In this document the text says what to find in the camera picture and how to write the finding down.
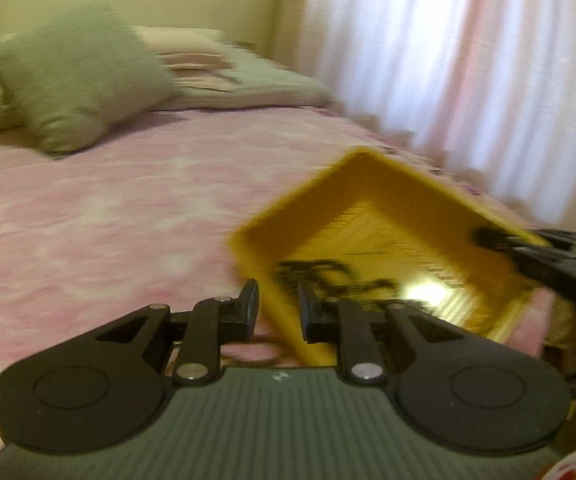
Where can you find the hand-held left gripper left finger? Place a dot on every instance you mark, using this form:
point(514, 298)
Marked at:
point(250, 305)

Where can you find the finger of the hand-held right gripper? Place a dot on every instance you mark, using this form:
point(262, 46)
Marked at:
point(497, 242)

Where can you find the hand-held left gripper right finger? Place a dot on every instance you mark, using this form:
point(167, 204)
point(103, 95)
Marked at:
point(307, 310)

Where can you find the yellow plastic tray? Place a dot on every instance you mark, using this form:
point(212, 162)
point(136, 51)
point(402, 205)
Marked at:
point(392, 230)

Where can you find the brown wooden furniture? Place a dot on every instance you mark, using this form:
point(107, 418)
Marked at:
point(567, 330)

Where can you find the pink floral blanket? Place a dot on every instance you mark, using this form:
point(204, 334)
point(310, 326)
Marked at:
point(93, 220)

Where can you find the white pink sheer curtain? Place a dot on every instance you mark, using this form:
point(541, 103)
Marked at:
point(442, 60)

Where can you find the stack of flat pillows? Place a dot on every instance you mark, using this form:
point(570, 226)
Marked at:
point(273, 85)

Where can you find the folded pink blanket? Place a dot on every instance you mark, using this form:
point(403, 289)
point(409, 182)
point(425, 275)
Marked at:
point(188, 50)

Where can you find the green textured pillow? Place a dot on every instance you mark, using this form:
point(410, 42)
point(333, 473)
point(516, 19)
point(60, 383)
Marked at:
point(78, 75)

